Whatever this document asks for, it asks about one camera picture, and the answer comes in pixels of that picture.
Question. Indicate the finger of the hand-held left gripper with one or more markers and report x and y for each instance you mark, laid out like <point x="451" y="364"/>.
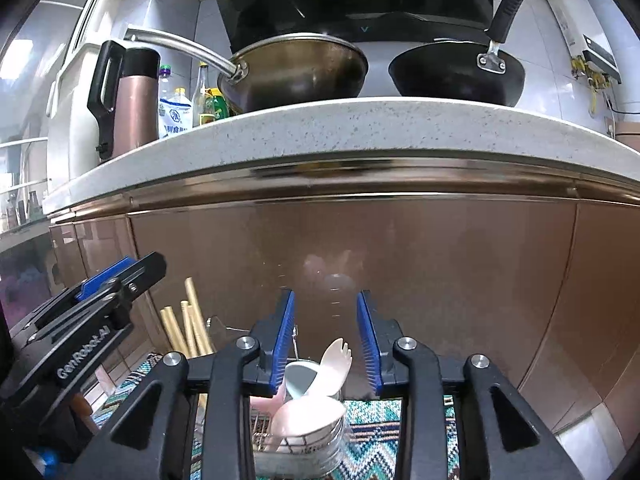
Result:
<point x="107" y="275"/>
<point x="145" y="270"/>

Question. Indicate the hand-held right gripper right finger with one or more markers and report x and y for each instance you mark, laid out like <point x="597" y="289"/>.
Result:
<point x="369" y="345"/>

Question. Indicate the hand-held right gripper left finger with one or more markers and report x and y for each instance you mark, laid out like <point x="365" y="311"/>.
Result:
<point x="282" y="340"/>

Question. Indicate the white spork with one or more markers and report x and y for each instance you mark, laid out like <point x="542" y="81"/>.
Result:
<point x="335" y="355"/>

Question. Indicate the light blue spoon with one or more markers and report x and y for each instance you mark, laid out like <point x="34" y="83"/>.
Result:
<point x="300" y="380"/>

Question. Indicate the small pink spoon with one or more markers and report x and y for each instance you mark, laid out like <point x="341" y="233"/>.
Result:
<point x="262" y="401"/>

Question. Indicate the bamboo chopstick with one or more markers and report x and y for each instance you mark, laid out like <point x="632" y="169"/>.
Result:
<point x="202" y="420"/>
<point x="191" y="330"/>
<point x="197" y="310"/>
<point x="172" y="332"/>

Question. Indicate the zigzag knitted cloth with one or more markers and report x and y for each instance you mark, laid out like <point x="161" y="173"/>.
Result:
<point x="370" y="440"/>

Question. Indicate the clear plastic cup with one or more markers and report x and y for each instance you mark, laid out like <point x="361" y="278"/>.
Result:
<point x="320" y="455"/>

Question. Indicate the white appliance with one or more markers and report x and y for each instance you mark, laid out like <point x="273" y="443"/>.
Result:
<point x="70" y="125"/>

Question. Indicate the white salt bag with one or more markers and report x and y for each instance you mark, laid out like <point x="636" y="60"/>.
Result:
<point x="176" y="115"/>

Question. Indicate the brown thermos jug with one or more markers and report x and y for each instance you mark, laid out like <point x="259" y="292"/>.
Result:
<point x="135" y="110"/>

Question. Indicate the green bottle yellow cap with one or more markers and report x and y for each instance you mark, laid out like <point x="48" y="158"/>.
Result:
<point x="216" y="105"/>

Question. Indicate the green capped bottle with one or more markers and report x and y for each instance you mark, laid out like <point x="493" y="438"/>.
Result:
<point x="165" y="80"/>

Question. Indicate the clear glass bottle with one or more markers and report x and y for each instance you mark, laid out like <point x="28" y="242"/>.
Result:
<point x="201" y="85"/>

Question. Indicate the white speckled countertop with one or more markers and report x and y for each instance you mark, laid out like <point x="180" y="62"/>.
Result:
<point x="350" y="125"/>

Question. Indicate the steel wok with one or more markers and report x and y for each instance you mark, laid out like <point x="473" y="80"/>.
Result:
<point x="300" y="70"/>

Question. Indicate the window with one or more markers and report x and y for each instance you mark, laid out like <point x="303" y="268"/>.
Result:
<point x="75" y="15"/>

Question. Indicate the black wok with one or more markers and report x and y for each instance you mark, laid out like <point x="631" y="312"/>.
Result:
<point x="450" y="75"/>

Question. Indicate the brown box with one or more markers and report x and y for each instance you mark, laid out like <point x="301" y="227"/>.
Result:
<point x="627" y="135"/>

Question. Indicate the yellow gas pipes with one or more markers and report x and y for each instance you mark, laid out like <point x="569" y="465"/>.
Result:
<point x="595" y="92"/>

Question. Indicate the black range hood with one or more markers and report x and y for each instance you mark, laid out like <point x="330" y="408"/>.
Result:
<point x="350" y="0"/>

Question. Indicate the gas water heater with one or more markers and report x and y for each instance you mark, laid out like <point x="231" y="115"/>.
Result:
<point x="600" y="57"/>

